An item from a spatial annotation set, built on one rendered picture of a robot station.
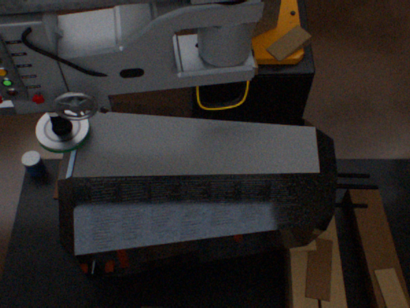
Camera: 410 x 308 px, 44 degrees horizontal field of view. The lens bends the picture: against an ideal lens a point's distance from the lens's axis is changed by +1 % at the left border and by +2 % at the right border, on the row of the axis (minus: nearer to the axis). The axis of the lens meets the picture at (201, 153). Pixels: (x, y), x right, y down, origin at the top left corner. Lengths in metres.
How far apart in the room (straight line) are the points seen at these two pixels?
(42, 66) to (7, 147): 1.62
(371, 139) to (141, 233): 1.70
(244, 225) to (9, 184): 1.55
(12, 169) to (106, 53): 1.65
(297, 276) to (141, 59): 1.32
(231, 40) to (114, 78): 0.42
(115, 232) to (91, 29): 0.84
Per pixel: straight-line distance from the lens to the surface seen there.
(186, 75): 1.81
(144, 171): 2.06
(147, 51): 1.69
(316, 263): 2.54
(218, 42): 1.72
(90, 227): 2.15
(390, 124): 3.40
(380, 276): 2.73
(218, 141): 2.13
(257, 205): 2.09
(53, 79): 1.78
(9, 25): 1.62
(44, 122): 2.21
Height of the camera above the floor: 2.59
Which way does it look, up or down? 58 degrees down
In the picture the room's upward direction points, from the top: straight up
